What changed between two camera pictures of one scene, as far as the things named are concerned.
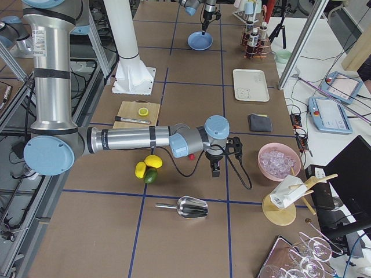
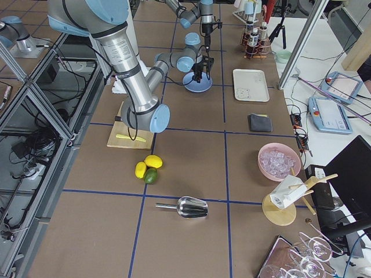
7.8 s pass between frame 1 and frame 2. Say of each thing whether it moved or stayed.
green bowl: stayed
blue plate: moved
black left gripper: moved
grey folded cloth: stayed
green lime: stayed
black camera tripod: stayed
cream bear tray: stayed
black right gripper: moved
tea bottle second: stayed
